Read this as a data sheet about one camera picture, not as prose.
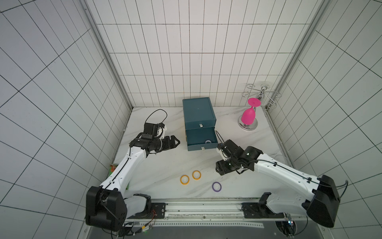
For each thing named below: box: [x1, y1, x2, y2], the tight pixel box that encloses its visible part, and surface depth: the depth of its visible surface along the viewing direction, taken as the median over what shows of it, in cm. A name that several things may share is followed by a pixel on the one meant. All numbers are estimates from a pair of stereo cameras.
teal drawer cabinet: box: [182, 97, 219, 152], surface depth 90 cm
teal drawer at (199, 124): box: [185, 119, 217, 130], surface depth 87 cm
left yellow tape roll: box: [180, 174, 191, 186], surface depth 85 cm
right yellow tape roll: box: [191, 170, 202, 181], surface depth 86 cm
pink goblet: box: [240, 97, 262, 126], surface depth 91 cm
